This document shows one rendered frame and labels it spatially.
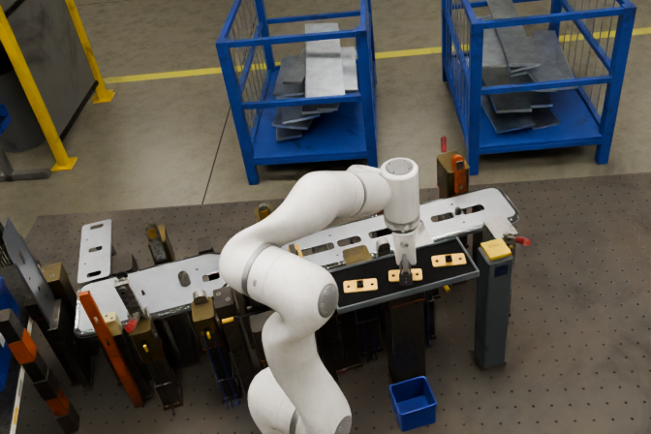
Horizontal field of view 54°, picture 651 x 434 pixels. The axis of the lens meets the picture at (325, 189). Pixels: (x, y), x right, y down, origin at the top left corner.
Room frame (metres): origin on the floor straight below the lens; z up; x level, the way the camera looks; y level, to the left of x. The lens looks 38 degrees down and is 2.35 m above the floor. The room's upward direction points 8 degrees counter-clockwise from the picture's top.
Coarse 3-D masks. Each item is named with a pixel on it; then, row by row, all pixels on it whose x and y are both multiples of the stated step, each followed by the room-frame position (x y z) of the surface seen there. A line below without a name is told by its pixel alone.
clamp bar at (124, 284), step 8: (120, 272) 1.24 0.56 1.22; (120, 280) 1.23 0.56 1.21; (128, 280) 1.22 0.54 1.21; (120, 288) 1.20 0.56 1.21; (128, 288) 1.21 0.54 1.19; (120, 296) 1.21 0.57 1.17; (128, 296) 1.21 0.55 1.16; (136, 296) 1.23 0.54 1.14; (128, 304) 1.22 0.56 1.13; (136, 304) 1.22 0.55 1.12; (128, 312) 1.22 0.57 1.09
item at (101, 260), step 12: (84, 228) 1.74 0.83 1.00; (108, 228) 1.72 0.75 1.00; (84, 240) 1.67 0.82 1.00; (96, 240) 1.66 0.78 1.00; (108, 240) 1.65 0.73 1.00; (84, 252) 1.61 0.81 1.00; (96, 252) 1.60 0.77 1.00; (108, 252) 1.59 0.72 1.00; (84, 264) 1.55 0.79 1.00; (96, 264) 1.54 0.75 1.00; (108, 264) 1.53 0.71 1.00; (84, 276) 1.49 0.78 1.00; (96, 276) 1.48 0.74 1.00
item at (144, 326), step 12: (144, 324) 1.21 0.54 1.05; (132, 336) 1.18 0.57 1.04; (144, 336) 1.18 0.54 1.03; (156, 336) 1.21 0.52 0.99; (144, 348) 1.17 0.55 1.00; (156, 348) 1.19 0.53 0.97; (144, 360) 1.18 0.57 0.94; (156, 360) 1.19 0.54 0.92; (156, 372) 1.18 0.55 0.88; (168, 372) 1.20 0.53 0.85; (156, 384) 1.19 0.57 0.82; (168, 384) 1.19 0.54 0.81; (168, 396) 1.18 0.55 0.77; (180, 396) 1.20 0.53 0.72; (168, 408) 1.18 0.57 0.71
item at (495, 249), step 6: (492, 240) 1.22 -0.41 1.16; (498, 240) 1.22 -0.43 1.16; (480, 246) 1.21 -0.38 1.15; (486, 246) 1.20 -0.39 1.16; (492, 246) 1.20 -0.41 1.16; (498, 246) 1.19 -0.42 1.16; (504, 246) 1.19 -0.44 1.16; (486, 252) 1.18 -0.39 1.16; (492, 252) 1.18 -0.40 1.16; (498, 252) 1.17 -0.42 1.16; (504, 252) 1.17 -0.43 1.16; (510, 252) 1.17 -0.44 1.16; (492, 258) 1.16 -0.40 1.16; (498, 258) 1.16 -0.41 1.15
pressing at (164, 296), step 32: (480, 192) 1.61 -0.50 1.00; (352, 224) 1.55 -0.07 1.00; (384, 224) 1.53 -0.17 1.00; (448, 224) 1.48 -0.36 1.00; (480, 224) 1.46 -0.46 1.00; (192, 256) 1.52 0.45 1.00; (320, 256) 1.43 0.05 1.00; (96, 288) 1.43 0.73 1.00; (160, 288) 1.39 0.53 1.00; (192, 288) 1.37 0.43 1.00
